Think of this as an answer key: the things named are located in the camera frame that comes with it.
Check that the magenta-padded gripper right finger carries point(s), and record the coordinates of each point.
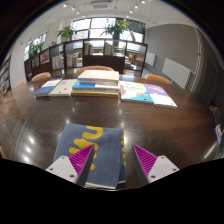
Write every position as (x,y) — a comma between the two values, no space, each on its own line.
(163,166)

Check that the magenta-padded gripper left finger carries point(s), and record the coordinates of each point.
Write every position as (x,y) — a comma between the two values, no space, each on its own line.
(60,166)

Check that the grey towel with yellow letters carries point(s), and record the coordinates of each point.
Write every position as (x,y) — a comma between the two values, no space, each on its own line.
(106,143)

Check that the tan leather chair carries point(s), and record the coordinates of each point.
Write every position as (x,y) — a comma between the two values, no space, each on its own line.
(2,151)

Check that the purple and white book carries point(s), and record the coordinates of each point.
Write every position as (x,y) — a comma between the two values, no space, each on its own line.
(159,91)

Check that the dark blue book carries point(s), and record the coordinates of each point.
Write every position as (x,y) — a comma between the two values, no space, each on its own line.
(45,90)

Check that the white thin book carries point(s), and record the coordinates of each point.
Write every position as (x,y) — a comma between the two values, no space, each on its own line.
(63,87)

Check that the colourful illustrated book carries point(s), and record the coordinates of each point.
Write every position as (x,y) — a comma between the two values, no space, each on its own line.
(135,91)

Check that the large blue-covered book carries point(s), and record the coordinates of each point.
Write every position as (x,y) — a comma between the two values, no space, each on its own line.
(83,85)

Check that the large white radiator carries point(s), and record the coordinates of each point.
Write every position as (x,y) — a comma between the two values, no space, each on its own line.
(176,71)

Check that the thick white book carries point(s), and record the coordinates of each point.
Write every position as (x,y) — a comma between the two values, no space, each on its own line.
(98,75)

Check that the small white radiator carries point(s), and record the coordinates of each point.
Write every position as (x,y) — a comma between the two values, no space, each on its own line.
(150,58)

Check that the curved dark shelf unit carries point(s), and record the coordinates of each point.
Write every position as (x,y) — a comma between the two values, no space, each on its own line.
(103,61)

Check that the large potted green plant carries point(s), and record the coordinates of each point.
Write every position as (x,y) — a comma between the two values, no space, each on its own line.
(116,28)

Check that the ceiling spot lights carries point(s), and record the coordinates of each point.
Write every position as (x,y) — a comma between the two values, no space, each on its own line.
(143,1)

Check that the ceiling air conditioner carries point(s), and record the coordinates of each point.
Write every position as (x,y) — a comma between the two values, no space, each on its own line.
(101,5)

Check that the tall wall bookshelf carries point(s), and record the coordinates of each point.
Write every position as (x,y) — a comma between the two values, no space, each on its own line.
(5,78)

